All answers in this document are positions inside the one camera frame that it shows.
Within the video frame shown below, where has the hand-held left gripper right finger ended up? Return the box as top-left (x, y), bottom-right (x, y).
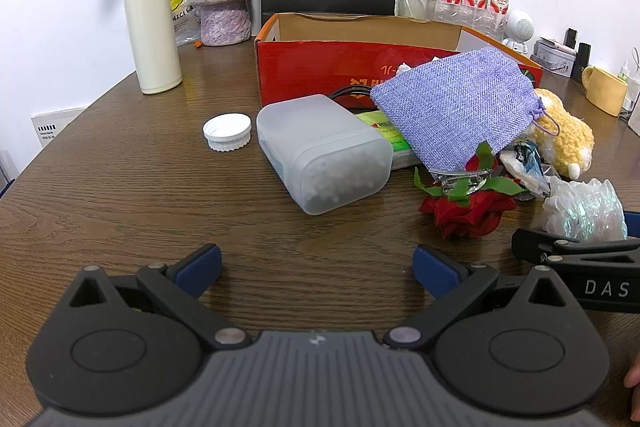
top-left (385, 244), bottom-right (576, 350)

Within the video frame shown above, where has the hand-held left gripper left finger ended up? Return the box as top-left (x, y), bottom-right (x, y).
top-left (67, 243), bottom-right (251, 350)

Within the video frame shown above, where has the iridescent plastic wrap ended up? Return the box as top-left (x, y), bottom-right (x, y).
top-left (541, 177), bottom-right (628, 242)

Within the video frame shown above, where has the red artificial rose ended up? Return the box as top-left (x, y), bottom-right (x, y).
top-left (412, 141), bottom-right (526, 240)

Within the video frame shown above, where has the yellow plush toy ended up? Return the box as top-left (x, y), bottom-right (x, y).
top-left (525, 88), bottom-right (596, 180)

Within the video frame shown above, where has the white ribbed bottle cap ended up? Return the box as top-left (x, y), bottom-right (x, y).
top-left (202, 113), bottom-right (252, 152)

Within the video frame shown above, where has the green tissue packet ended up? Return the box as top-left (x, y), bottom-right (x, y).
top-left (356, 109), bottom-right (426, 170)

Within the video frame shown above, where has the purple burlap pouch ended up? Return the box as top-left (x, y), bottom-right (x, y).
top-left (370, 48), bottom-right (543, 171)

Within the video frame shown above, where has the translucent cotton swab container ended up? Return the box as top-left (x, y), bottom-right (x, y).
top-left (256, 94), bottom-right (394, 217)

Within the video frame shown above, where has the black cable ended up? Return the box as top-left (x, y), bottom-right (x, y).
top-left (327, 84), bottom-right (381, 112)

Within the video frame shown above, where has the red cardboard box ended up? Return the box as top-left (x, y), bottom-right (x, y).
top-left (254, 12), bottom-right (545, 108)

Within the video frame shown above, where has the wooden desktop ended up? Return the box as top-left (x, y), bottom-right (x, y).
top-left (0, 34), bottom-right (640, 427)

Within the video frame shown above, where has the person's right hand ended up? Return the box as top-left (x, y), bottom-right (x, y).
top-left (623, 351), bottom-right (640, 389)

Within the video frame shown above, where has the pale lilac carton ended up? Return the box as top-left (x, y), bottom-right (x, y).
top-left (625, 74), bottom-right (640, 132)

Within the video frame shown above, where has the yellow mug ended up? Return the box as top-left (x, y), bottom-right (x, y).
top-left (581, 66), bottom-right (628, 118)

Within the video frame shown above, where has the white robot figure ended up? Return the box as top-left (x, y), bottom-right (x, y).
top-left (501, 9), bottom-right (536, 55)

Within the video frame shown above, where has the cream thermos bottle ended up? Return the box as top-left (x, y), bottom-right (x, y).
top-left (119, 0), bottom-right (184, 96)

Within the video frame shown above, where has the clear glass cup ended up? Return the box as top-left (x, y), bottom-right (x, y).
top-left (396, 0), bottom-right (433, 20)

